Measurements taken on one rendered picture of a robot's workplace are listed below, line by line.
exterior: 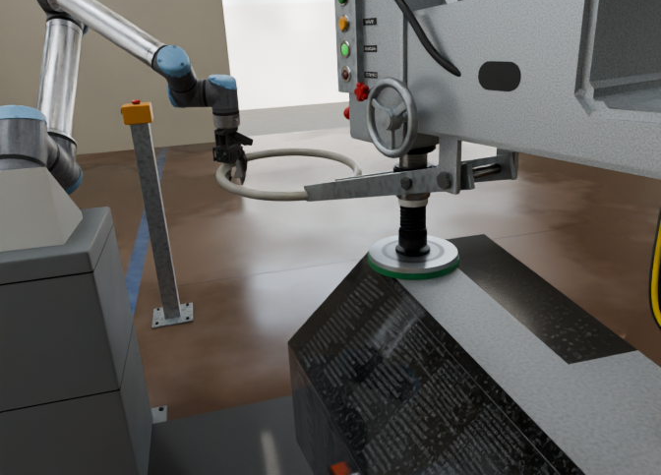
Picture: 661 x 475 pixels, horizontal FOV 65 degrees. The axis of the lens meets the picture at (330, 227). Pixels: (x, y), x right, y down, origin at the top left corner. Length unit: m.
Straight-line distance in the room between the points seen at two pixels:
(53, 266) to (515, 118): 1.14
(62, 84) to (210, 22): 5.56
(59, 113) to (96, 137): 5.73
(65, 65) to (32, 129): 0.39
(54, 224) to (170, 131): 6.07
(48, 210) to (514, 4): 1.18
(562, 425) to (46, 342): 1.25
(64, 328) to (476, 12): 1.24
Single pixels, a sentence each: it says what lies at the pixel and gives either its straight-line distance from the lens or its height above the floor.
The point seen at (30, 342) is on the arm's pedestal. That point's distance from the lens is 1.60.
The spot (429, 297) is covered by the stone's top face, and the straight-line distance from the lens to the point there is 1.13.
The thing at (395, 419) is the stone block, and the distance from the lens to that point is 1.01.
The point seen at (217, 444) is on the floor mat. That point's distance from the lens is 2.01.
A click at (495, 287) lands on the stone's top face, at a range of 1.19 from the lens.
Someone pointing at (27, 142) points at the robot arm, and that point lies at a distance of 1.67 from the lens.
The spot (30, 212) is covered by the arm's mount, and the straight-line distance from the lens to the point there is 1.53.
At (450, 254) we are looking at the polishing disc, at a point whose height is 0.83.
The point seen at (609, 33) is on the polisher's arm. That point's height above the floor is 1.32.
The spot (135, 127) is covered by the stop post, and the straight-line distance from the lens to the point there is 2.54.
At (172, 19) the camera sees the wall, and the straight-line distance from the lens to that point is 7.45.
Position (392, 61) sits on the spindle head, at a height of 1.28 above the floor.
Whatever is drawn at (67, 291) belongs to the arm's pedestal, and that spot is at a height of 0.75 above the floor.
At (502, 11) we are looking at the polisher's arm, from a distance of 0.88.
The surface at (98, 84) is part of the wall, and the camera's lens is 7.55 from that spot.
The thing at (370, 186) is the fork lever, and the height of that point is 0.99.
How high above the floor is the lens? 1.33
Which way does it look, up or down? 20 degrees down
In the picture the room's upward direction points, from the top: 3 degrees counter-clockwise
